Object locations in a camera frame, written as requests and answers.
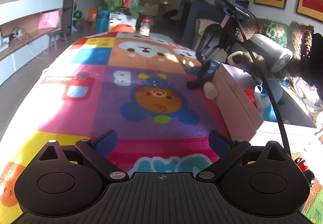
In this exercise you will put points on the colourful cartoon play mat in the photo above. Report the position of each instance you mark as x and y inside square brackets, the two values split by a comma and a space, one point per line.
[136, 86]

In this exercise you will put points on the pink cardboard box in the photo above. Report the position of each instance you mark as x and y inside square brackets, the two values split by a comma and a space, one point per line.
[244, 121]

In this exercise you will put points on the black remote stick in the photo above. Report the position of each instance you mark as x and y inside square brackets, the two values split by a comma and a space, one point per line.
[203, 76]

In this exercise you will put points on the pink paper bag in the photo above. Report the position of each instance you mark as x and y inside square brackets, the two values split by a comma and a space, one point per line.
[49, 19]

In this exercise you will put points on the white tv cabinet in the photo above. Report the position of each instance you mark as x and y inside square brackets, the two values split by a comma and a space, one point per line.
[24, 14]

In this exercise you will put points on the blue water bottle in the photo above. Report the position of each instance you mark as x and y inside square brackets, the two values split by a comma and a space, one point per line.
[102, 21]

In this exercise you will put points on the red lid glass jar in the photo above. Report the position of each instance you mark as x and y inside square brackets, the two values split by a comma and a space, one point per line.
[145, 27]

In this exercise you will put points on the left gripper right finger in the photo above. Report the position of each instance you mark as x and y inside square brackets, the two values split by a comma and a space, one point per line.
[230, 154]

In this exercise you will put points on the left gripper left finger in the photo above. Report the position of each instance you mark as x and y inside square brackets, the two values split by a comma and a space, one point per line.
[94, 155]

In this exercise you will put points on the orange plastic toy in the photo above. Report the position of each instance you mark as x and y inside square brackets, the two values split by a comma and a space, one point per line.
[251, 96]

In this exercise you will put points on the red black toy figure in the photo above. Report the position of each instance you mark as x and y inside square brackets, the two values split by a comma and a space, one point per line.
[301, 163]

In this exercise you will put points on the orange round bowl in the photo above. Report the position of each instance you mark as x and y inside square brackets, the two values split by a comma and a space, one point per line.
[123, 28]

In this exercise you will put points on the brown knitted glove hand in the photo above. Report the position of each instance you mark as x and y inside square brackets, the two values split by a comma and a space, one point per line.
[301, 39]

